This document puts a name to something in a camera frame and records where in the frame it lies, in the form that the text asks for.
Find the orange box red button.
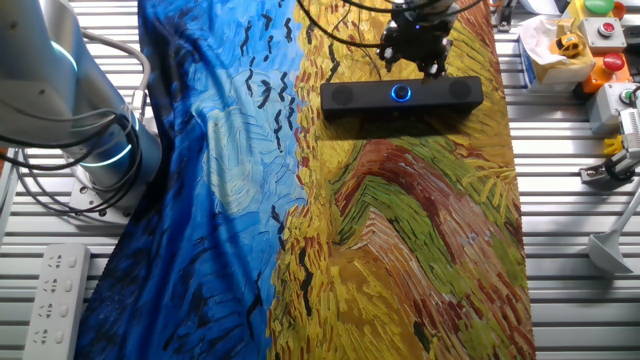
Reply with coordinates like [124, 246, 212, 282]
[574, 52, 634, 96]

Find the silver ribbed camera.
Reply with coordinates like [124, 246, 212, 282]
[618, 107, 640, 151]

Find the black metal clamp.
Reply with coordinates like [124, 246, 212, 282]
[492, 0, 519, 32]

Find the grey arm conduit hose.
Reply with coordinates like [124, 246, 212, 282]
[79, 29, 152, 119]

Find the thin black speaker cable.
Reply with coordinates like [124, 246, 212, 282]
[349, 0, 384, 82]

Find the grey box red button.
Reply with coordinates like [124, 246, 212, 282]
[577, 17, 627, 55]

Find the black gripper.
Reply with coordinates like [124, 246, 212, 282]
[378, 8, 454, 81]

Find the white paper sheet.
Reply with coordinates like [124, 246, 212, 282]
[519, 0, 566, 15]

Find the white power strip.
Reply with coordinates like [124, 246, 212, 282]
[22, 243, 92, 360]

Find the yellow box green button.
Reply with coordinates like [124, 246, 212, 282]
[567, 0, 627, 21]

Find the black soundbar speaker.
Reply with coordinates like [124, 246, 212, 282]
[319, 75, 485, 121]

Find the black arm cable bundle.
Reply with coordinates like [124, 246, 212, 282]
[0, 107, 147, 217]

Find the grey box green button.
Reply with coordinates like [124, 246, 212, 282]
[587, 82, 640, 136]

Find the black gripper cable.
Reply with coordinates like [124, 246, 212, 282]
[295, 0, 484, 50]

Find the yellow toy car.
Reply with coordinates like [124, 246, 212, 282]
[551, 32, 585, 59]

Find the Van Gogh painting print cloth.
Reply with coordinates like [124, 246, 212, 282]
[74, 0, 536, 360]

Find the yellow plastic clip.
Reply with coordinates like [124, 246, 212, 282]
[602, 134, 625, 157]

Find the white box with tissue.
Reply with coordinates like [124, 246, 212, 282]
[517, 14, 596, 91]

